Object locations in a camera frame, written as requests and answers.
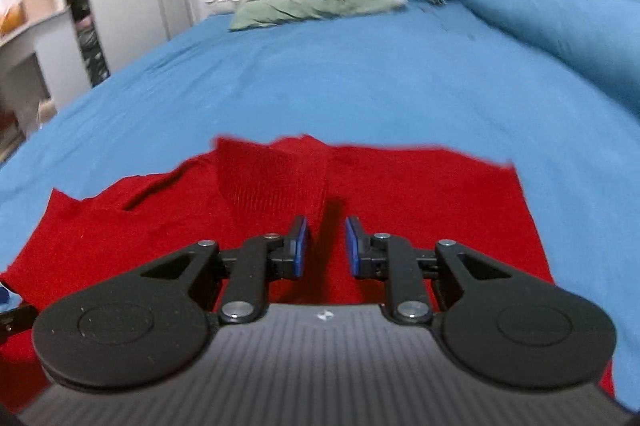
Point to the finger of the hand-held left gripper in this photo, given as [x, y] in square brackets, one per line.
[12, 318]

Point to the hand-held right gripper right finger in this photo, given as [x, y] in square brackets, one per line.
[352, 248]

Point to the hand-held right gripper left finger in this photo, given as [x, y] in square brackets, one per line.
[300, 247]

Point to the red knitted sweater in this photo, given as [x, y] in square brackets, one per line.
[420, 206]

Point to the blue bed sheet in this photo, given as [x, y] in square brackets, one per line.
[320, 80]

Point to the green pillow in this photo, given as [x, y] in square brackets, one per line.
[320, 0]

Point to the white desk shelf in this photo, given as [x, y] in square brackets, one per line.
[27, 40]

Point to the blue duvet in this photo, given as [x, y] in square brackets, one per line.
[545, 10]

